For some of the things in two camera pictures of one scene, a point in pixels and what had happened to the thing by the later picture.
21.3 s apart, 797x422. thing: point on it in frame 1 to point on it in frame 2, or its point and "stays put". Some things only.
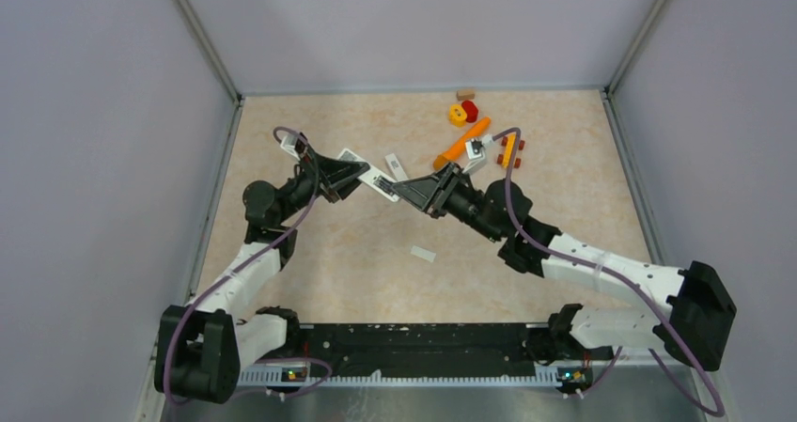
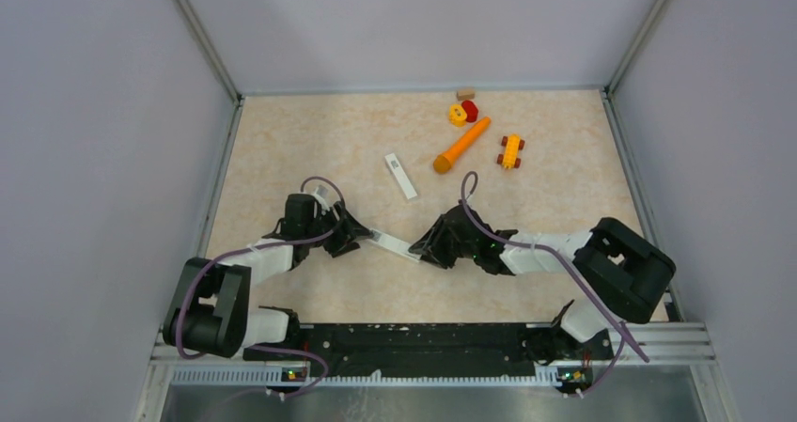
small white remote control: x=372 y=177 to x=393 y=244
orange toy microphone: x=459 y=148 stays put
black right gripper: x=423 y=192 to x=430 y=246
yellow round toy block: x=457 y=116 stays put
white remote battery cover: x=396 y=168 stays put
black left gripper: x=337 y=170 to x=345 y=238
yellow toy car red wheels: x=508 y=141 stays put
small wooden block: x=465 y=95 stays put
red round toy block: x=472 y=112 stays put
